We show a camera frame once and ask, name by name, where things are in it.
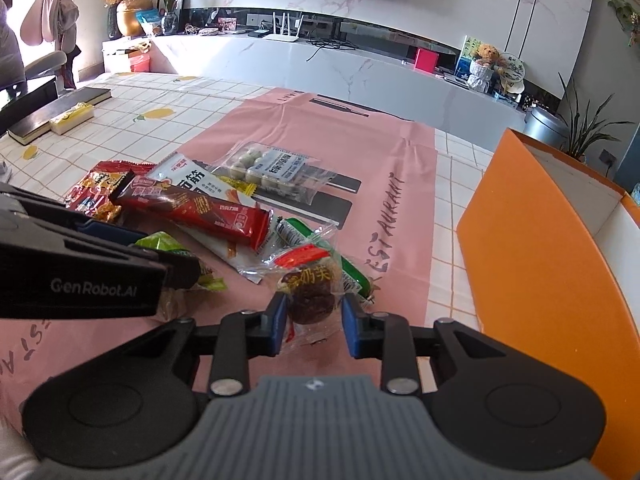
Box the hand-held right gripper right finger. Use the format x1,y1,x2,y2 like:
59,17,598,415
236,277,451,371
341,292,521,396

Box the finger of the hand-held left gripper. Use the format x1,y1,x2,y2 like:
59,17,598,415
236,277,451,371
127,246,202,292
12,192,150,249

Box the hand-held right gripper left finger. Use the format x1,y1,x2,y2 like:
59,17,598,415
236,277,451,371
125,293,290,397

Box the green yellow snack packet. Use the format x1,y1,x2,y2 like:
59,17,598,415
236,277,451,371
132,231,228,321

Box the brown ball snack clear packet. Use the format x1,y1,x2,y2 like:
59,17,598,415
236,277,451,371
262,245,346,348

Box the red crinkled snack packet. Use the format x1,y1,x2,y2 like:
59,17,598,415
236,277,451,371
64,160,153,223

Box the green snack stick packet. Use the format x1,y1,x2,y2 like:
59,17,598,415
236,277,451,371
272,215,376,306

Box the red chocolate bar packet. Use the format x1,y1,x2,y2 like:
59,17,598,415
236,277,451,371
110,169,273,253

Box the long white snack packet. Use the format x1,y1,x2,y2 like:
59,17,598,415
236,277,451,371
149,152,281,286

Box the clear tray of white balls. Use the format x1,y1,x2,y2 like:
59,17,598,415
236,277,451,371
207,141,338,206

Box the orange board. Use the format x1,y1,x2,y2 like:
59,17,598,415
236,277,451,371
456,128,640,471

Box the yellow tissue pack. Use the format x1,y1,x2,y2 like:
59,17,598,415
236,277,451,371
49,102,96,135

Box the black book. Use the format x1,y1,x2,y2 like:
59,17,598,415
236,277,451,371
7,86,112,147

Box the white cardboard box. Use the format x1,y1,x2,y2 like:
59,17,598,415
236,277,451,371
102,37,151,73

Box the grey chair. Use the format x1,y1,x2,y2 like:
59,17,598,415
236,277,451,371
0,50,68,106

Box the pink printed placemat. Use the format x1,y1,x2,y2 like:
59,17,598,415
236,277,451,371
0,87,438,441

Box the golden vase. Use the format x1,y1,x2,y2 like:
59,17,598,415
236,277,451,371
116,0,153,38

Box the lavender hanging garment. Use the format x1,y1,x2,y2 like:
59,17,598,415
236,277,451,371
0,0,26,86

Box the clothes on coat rack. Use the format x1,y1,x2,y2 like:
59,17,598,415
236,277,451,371
20,0,81,56

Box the white marble television console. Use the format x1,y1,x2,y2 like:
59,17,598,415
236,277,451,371
150,7,528,153

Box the white router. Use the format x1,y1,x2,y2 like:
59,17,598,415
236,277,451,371
263,10,307,42

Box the grey metal trash bin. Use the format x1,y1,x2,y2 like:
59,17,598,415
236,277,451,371
522,106,571,148

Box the magenta box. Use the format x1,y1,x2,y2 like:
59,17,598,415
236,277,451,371
414,47,438,73

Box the blue picture card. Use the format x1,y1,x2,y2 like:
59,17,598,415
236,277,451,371
457,35,483,78

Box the teddy bear in white wrap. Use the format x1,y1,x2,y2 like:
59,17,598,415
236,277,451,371
467,42,502,93

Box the potted long-leaf plant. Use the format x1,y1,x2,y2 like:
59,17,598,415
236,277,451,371
555,72,636,161

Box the white printed round fan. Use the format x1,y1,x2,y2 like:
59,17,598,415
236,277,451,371
500,52,526,93

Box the hanging green vine plant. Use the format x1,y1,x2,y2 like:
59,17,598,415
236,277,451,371
606,0,640,46

